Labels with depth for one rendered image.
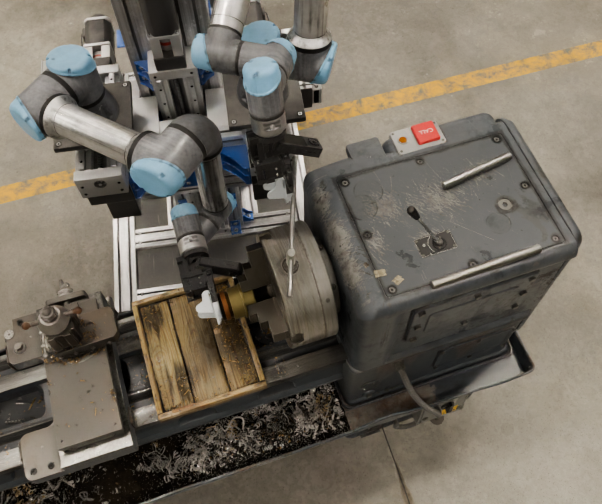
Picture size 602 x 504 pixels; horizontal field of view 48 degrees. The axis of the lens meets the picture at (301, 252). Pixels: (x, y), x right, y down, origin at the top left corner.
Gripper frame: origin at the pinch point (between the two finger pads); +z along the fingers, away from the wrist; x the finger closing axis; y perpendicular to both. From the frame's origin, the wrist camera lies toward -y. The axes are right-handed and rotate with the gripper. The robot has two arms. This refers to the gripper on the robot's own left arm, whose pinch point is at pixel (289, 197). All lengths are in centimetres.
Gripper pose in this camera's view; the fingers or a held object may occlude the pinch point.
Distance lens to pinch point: 161.2
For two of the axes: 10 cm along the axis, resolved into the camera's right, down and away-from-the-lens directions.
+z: 1.0, 7.1, 7.0
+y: -9.5, 2.8, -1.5
